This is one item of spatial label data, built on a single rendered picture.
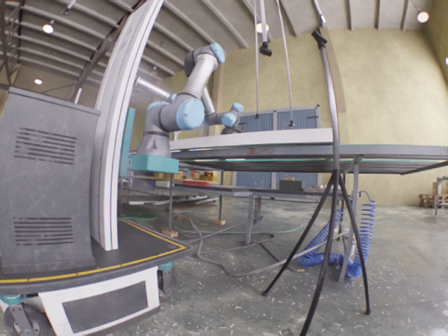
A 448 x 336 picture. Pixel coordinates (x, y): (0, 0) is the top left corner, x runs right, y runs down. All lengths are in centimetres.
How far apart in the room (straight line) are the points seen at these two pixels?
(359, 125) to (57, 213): 810
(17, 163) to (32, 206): 13
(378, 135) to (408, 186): 236
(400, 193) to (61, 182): 829
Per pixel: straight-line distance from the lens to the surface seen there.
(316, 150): 99
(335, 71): 856
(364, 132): 795
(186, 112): 66
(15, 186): 62
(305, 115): 806
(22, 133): 62
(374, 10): 1059
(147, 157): 69
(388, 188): 791
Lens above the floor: 64
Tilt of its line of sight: 4 degrees up
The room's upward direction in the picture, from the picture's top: 4 degrees clockwise
